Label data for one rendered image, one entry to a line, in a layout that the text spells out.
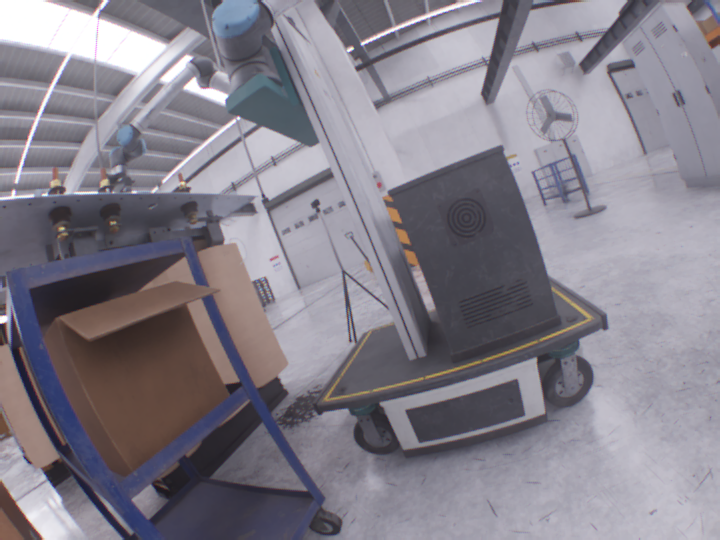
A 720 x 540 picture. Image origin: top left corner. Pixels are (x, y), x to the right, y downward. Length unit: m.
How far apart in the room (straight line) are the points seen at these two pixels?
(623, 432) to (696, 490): 0.31
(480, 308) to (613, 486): 0.62
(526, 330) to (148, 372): 0.91
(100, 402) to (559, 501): 0.97
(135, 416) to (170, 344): 0.17
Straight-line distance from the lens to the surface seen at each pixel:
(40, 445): 2.89
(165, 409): 0.63
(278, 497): 1.04
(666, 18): 4.02
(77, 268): 0.60
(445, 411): 0.91
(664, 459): 0.93
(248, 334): 1.83
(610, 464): 0.92
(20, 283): 0.57
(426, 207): 0.80
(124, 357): 0.60
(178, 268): 1.62
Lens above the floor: 0.72
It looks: 4 degrees down
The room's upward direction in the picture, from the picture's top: 22 degrees counter-clockwise
